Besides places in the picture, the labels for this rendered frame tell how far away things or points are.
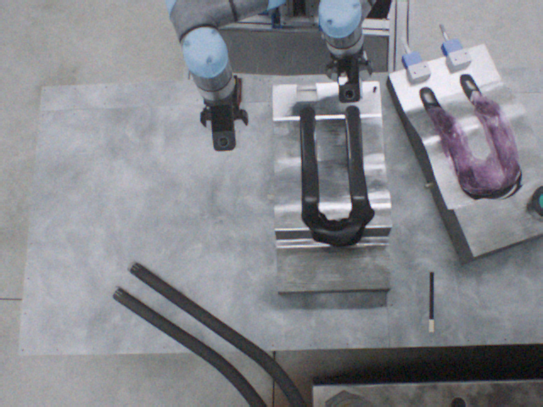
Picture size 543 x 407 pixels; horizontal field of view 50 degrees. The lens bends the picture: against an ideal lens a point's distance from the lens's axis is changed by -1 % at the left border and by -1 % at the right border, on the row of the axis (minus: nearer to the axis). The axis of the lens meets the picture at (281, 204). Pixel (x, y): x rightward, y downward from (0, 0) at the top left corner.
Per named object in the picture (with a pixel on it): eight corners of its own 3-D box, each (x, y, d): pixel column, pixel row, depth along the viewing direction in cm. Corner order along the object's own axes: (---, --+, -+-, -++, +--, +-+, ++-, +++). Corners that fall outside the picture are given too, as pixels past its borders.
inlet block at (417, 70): (390, 45, 152) (393, 34, 147) (408, 39, 152) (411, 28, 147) (409, 88, 149) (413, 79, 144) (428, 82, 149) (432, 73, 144)
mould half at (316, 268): (274, 100, 153) (271, 76, 140) (375, 97, 152) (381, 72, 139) (278, 294, 140) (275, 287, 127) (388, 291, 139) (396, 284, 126)
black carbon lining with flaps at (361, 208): (298, 110, 144) (297, 93, 135) (363, 108, 144) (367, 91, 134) (302, 250, 135) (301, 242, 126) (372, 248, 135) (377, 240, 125)
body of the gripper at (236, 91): (241, 87, 129) (235, 60, 117) (241, 124, 127) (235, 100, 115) (206, 88, 129) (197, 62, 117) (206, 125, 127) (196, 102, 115)
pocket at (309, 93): (295, 91, 147) (295, 84, 144) (316, 90, 147) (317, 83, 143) (296, 107, 146) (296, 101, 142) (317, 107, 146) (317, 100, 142)
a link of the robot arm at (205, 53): (215, 15, 102) (232, 56, 100) (223, 47, 113) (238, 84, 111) (173, 30, 102) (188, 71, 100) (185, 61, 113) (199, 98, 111)
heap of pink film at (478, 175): (418, 109, 144) (425, 96, 136) (485, 88, 145) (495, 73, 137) (460, 206, 137) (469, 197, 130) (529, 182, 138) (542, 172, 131)
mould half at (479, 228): (385, 84, 152) (391, 64, 142) (478, 54, 154) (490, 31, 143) (461, 264, 140) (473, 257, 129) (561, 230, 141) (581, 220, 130)
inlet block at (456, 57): (429, 33, 153) (433, 21, 147) (447, 27, 153) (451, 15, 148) (449, 75, 149) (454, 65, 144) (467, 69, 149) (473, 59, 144)
